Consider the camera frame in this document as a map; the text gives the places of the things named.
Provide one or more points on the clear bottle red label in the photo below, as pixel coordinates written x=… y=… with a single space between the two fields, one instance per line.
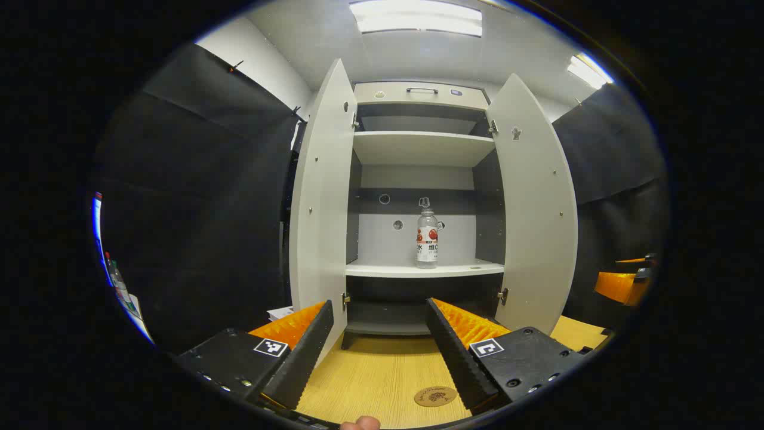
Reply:
x=427 y=239

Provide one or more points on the white cabinet door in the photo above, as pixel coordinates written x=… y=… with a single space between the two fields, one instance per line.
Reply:
x=534 y=227
x=322 y=197

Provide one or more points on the small ceiling light panel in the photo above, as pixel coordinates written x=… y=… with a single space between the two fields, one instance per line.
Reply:
x=588 y=70

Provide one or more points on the large ceiling light panel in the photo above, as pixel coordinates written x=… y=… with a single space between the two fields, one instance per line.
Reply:
x=418 y=18

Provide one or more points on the lit computer screen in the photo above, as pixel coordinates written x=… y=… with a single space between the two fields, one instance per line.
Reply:
x=96 y=218

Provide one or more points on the cluttered white side table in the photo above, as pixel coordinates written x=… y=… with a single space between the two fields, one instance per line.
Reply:
x=128 y=301

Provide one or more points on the white and grey cabinet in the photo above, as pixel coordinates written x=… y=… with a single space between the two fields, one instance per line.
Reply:
x=418 y=146

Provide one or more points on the black backdrop cloth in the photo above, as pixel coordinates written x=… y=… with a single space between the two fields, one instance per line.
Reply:
x=197 y=209

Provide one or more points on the stack of white booklets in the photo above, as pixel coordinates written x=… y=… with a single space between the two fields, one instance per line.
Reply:
x=280 y=313

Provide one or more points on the round cork coaster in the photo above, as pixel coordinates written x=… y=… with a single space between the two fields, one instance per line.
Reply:
x=436 y=396

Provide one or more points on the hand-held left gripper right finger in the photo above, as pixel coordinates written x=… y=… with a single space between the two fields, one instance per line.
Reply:
x=459 y=358

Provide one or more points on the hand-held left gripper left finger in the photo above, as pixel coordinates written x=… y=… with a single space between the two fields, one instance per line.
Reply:
x=304 y=358

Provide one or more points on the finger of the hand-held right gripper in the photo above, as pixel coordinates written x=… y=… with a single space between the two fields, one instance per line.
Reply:
x=621 y=286
x=635 y=261

